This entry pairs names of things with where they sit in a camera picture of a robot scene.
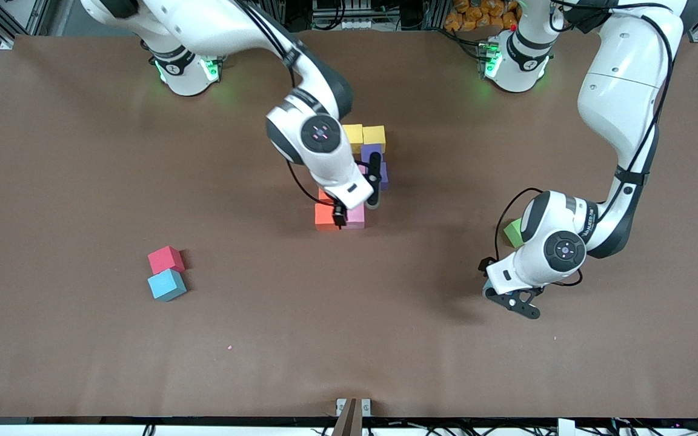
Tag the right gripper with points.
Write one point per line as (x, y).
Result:
(340, 214)

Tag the red foam cube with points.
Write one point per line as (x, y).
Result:
(166, 259)

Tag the green foam cube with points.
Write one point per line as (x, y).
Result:
(512, 232)

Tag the small white box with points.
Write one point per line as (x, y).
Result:
(566, 427)

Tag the orange foam cube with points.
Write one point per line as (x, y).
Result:
(325, 195)
(325, 217)

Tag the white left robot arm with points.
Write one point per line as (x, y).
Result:
(621, 91)

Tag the purple foam cube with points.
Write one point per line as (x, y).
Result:
(384, 175)
(370, 151)

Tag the metal table edge bracket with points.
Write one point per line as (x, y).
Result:
(353, 412)

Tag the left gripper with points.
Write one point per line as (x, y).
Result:
(483, 264)

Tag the yellow foam cube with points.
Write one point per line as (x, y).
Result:
(354, 136)
(374, 136)

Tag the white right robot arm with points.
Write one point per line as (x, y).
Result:
(203, 24)

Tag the brown table cover sheet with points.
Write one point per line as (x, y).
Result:
(349, 351)

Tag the orange snack bag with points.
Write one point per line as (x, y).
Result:
(476, 15)

